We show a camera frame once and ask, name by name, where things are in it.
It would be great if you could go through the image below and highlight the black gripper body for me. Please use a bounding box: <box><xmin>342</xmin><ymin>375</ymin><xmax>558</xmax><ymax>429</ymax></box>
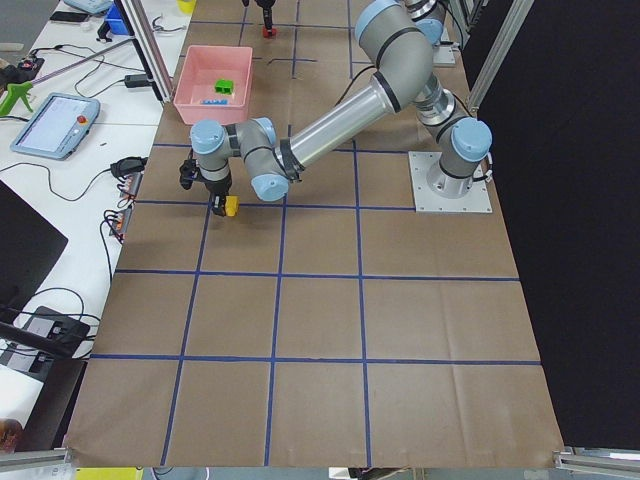
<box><xmin>203</xmin><ymin>177</ymin><xmax>232</xmax><ymax>197</ymax></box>
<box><xmin>255</xmin><ymin>0</ymin><xmax>276</xmax><ymax>10</ymax></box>

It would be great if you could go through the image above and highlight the yellow toy block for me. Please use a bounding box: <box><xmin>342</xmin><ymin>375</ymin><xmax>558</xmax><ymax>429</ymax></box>
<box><xmin>224</xmin><ymin>195</ymin><xmax>240</xmax><ymax>217</ymax></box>

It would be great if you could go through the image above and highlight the green toy block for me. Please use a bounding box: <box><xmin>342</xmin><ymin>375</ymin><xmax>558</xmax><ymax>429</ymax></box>
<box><xmin>214</xmin><ymin>78</ymin><xmax>235</xmax><ymax>95</ymax></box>

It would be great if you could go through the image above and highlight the blue toy block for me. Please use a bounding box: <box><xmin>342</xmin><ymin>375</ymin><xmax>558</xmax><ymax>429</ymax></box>
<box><xmin>200</xmin><ymin>99</ymin><xmax>228</xmax><ymax>106</ymax></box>

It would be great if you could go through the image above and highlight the pink plastic box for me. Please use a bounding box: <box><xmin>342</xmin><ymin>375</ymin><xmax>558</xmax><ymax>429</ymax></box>
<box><xmin>174</xmin><ymin>45</ymin><xmax>253</xmax><ymax>125</ymax></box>

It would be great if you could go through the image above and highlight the yellow tape roll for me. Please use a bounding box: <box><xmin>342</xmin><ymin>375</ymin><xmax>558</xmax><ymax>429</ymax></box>
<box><xmin>177</xmin><ymin>0</ymin><xmax>196</xmax><ymax>15</ymax></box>

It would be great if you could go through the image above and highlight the black power adapter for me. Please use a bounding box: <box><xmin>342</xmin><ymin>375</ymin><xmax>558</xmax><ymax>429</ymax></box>
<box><xmin>123</xmin><ymin>74</ymin><xmax>152</xmax><ymax>89</ymax></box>

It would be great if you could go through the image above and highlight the blue storage bin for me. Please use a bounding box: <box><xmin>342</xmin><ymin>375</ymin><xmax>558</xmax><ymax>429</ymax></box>
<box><xmin>104</xmin><ymin>3</ymin><xmax>129</xmax><ymax>36</ymax></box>

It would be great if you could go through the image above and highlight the teach pendant tablet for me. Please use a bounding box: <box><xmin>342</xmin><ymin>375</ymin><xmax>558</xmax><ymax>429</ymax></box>
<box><xmin>10</xmin><ymin>93</ymin><xmax>101</xmax><ymax>160</ymax></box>

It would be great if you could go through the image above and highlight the black monitor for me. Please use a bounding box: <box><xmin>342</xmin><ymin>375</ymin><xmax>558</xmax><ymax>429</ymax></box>
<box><xmin>0</xmin><ymin>182</ymin><xmax>68</xmax><ymax>323</ymax></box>

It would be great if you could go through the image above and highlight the aluminium frame post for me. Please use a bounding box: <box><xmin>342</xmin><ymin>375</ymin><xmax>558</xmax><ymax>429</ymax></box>
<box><xmin>114</xmin><ymin>0</ymin><xmax>173</xmax><ymax>103</ymax></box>

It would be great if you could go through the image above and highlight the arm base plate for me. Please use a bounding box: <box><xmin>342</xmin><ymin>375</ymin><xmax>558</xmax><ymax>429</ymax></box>
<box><xmin>408</xmin><ymin>151</ymin><xmax>493</xmax><ymax>214</ymax></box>
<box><xmin>433</xmin><ymin>43</ymin><xmax>458</xmax><ymax>68</ymax></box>

